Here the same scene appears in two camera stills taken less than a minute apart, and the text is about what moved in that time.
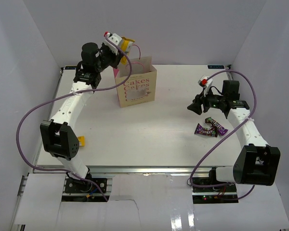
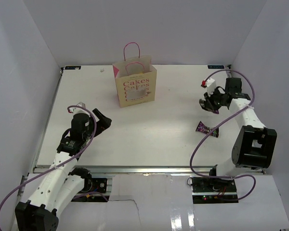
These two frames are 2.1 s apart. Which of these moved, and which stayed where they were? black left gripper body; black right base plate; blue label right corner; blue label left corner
Moved: black left gripper body
Stayed: blue label left corner; black right base plate; blue label right corner
